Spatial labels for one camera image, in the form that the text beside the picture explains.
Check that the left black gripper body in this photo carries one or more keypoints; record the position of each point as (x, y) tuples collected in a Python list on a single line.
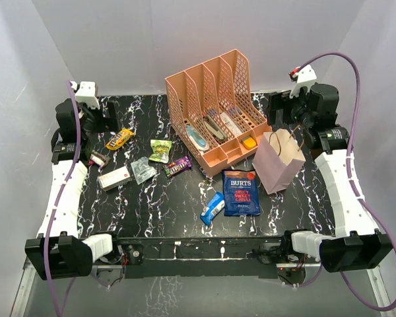
[(95, 122)]

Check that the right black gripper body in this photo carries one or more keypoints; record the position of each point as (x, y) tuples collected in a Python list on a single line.
[(295, 111)]

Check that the lilac paper bag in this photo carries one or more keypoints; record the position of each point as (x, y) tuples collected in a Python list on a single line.
[(278, 160)]

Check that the purple M&M's packet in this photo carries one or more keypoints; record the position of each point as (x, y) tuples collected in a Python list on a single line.
[(178, 166)]

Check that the blue Burts chips bag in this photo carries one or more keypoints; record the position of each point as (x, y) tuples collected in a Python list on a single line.
[(240, 192)]

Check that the blue Oreo cookie pack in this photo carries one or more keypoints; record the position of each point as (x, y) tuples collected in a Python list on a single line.
[(212, 208)]

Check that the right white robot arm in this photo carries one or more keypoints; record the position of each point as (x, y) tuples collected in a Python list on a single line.
[(358, 242)]

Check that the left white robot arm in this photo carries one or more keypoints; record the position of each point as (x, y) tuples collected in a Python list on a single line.
[(57, 251)]

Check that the green sour candy bag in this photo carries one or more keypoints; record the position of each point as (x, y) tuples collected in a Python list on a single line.
[(160, 150)]

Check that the yellow M&M's packet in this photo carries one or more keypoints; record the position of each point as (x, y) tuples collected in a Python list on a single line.
[(119, 139)]

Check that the blue eraser block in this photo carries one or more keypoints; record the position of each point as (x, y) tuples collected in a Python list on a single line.
[(235, 112)]

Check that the white paper staples box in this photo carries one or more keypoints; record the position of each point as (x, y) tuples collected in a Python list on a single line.
[(231, 124)]

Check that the white rectangular snack box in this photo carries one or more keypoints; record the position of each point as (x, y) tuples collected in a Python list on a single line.
[(114, 178)]

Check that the pink plastic desk organizer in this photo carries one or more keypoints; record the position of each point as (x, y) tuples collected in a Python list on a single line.
[(210, 88)]

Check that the silver foil snack packet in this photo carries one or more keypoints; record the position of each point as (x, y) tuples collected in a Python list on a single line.
[(142, 171)]

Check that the grey stapler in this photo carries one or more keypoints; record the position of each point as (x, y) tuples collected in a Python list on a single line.
[(214, 129)]

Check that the blue correction tape blister pack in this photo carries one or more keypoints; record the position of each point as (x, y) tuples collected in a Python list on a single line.
[(197, 139)]

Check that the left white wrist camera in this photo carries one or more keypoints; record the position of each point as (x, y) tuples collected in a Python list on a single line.
[(85, 92)]

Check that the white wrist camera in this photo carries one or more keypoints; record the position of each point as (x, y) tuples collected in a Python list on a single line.
[(85, 92), (303, 77)]

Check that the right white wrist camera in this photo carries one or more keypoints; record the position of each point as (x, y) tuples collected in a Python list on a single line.
[(303, 77)]

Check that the black front mounting rail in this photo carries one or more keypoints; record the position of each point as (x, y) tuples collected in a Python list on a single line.
[(196, 257)]

